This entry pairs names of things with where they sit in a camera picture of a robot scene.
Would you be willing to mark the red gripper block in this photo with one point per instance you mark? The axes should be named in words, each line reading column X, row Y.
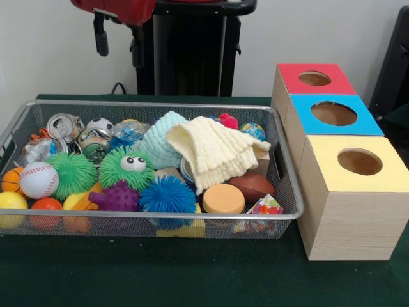
column 128, row 9

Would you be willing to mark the clear plastic bottle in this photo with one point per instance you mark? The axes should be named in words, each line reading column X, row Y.
column 128, row 134

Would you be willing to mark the clear mesh bin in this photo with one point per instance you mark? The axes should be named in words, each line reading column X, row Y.
column 25, row 128

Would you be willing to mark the wooden box with three holes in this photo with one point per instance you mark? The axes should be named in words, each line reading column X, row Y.
column 345, row 211

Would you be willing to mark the mint green knitted cloth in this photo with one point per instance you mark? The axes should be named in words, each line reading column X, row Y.
column 160, row 141

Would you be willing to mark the green fuzzy ball with eyes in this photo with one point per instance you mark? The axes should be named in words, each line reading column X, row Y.
column 115, row 174

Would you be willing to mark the green spiky ball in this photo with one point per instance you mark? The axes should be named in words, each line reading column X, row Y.
column 73, row 174

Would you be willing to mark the pale yellow knitted cloth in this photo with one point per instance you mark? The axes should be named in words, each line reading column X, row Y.
column 214, row 153

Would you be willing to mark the purple spiky ball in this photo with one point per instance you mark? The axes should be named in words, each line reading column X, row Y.
column 118, row 197

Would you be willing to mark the white baseball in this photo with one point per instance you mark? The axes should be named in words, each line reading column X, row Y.
column 38, row 180

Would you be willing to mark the blue spiky ball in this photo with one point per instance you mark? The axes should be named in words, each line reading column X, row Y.
column 167, row 195

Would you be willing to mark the orange round disc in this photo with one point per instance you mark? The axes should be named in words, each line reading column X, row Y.
column 223, row 198

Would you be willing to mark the yellow ball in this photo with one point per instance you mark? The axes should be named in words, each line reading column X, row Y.
column 13, row 203

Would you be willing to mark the small brown football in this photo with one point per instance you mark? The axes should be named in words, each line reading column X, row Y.
column 252, row 187

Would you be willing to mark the dark green table cloth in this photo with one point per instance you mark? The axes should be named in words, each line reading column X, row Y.
column 128, row 275

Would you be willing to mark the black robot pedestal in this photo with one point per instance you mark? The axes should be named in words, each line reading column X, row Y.
column 192, row 57

